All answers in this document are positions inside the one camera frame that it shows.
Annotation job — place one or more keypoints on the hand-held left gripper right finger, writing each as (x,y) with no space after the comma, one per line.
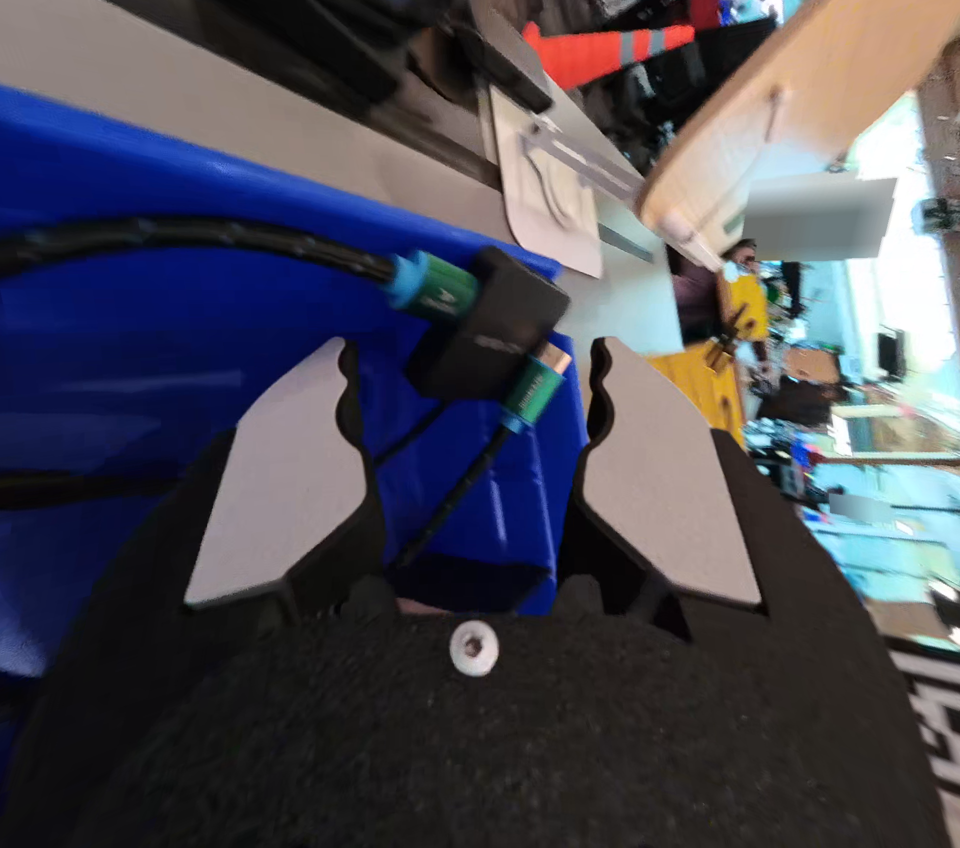
(660,488)

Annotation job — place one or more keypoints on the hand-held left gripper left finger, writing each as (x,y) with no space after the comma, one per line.
(285,488)

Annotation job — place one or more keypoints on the yellow storage bin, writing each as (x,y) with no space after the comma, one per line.
(701,379)
(750,308)

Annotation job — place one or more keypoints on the blue storage bin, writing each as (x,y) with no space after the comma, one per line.
(112,353)

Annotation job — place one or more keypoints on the black hub adapter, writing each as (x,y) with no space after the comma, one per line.
(487,330)

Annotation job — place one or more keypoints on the black bin divider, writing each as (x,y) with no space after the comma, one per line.
(75,488)

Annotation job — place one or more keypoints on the wooden board white stand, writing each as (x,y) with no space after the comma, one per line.
(787,113)

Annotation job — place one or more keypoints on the orange traffic cone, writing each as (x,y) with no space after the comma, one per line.
(592,53)

